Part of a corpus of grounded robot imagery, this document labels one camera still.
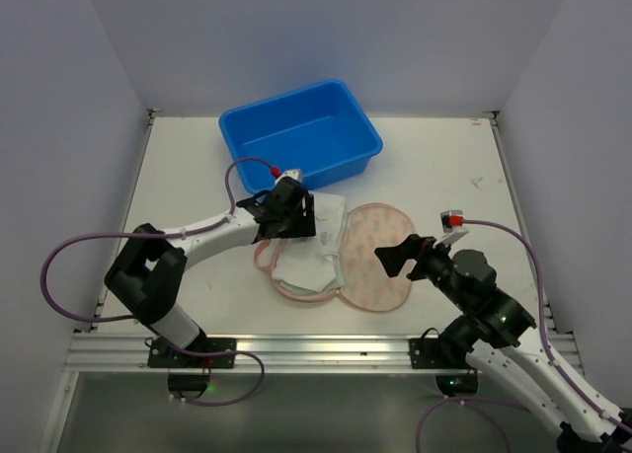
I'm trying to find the floral mesh laundry bag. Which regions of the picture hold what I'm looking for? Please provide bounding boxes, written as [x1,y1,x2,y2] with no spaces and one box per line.
[254,203,414,313]

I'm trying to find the white bra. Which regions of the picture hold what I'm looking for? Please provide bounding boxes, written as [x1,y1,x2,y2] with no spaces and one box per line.
[272,192,348,296]

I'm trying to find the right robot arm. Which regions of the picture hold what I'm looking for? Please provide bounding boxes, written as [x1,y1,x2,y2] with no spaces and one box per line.
[374,234,631,452]

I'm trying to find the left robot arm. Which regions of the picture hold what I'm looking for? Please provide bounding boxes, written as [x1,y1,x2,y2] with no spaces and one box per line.
[105,176,316,352]

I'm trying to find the blue plastic bin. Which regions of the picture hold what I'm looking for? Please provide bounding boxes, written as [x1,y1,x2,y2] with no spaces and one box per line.
[218,80,383,189]

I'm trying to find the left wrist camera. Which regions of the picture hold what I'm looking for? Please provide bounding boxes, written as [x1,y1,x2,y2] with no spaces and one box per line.
[270,166,303,184]

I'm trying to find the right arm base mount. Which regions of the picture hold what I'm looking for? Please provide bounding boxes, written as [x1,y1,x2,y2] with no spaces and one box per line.
[408,328,479,397]

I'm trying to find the aluminium mounting rail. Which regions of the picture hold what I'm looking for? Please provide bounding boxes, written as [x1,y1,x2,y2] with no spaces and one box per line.
[61,334,584,374]

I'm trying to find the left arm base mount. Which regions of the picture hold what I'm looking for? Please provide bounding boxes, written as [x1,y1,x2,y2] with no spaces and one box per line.
[145,336,237,401]

